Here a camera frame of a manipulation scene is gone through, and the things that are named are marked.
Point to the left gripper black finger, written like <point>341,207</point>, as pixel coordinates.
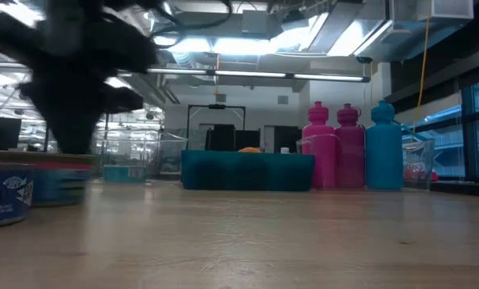
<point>76,124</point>

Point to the gold-lid tin can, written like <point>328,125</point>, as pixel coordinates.
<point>62,184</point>

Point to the round smooth toy orange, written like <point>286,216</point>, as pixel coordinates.
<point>250,150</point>

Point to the bright pink squeeze bottle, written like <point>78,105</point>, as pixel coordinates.
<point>321,160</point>

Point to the dark magenta squeeze bottle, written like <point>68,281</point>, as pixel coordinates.
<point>350,152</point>

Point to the blue squeeze bottle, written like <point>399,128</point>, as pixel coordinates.
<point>383,152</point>

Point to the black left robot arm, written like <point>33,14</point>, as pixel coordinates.
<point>6,36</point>

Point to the black background monitor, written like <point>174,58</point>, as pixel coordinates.
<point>6,134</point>

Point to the clear plastic container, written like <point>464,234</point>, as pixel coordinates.
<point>419,156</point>
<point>167,156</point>

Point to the silver-lid can blue fish label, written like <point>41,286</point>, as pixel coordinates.
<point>2,196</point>

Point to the long ceiling light bar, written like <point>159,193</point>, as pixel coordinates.
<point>247,74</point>

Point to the black background cabinet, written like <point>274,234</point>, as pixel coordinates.
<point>287,138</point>
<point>231,138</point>

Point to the teal plastic bin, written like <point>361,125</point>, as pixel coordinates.
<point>247,170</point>

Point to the small white cup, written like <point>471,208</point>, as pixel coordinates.
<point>285,150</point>

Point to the white ceiling unit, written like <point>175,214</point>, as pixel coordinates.
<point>443,10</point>

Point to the red background object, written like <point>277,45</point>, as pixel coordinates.
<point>433,176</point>

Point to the black background rig frame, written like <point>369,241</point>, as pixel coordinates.
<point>217,106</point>

